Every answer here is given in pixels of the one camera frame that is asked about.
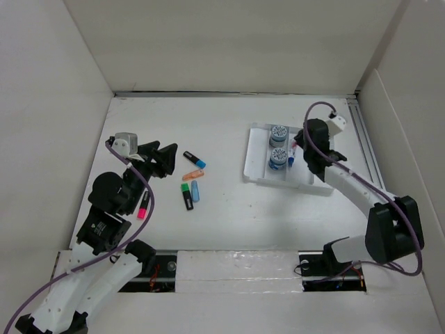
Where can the black highlighter pink cap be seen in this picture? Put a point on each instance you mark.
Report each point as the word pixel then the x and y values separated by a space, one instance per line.
pixel 143 208

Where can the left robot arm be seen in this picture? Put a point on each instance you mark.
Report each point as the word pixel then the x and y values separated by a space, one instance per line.
pixel 103 260

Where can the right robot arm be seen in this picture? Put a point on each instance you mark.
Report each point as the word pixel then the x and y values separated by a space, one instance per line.
pixel 393 236

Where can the aluminium rail right side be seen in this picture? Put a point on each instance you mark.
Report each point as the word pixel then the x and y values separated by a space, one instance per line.
pixel 373 170

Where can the large blue cleaning gel jar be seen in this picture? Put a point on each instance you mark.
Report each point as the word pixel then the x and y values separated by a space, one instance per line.
pixel 278 136

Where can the black highlighter with barcode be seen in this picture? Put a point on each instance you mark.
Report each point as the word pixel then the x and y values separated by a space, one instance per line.
pixel 186 193

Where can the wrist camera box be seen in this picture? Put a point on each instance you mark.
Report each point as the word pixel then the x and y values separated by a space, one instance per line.
pixel 125 144
pixel 336 124

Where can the aluminium rail at back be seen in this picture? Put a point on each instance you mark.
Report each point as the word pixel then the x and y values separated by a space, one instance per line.
pixel 128 94

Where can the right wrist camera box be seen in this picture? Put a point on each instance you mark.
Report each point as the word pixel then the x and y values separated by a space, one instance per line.
pixel 336 124

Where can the small blue cleaning gel jar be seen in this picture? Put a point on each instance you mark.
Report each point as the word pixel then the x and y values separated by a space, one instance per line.
pixel 278 159

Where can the aluminium rail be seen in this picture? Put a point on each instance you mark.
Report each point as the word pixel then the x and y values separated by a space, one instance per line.
pixel 373 170
pixel 128 94

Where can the blue spray pen bottle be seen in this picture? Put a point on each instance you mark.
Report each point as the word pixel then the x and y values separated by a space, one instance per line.
pixel 291 156

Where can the black highlighter blue cap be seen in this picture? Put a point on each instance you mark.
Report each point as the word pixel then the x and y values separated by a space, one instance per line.
pixel 194 160

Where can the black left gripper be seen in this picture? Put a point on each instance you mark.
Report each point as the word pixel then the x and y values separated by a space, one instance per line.
pixel 166 156

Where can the white plastic organizer tray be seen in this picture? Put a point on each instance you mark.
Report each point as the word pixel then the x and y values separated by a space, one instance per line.
pixel 257 170

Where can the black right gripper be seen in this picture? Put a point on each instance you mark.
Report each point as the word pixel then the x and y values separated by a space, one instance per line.
pixel 297 137

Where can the white foam block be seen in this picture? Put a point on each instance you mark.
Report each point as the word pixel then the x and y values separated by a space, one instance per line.
pixel 237 272

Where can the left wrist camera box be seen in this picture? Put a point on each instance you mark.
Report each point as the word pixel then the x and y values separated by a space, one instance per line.
pixel 125 144

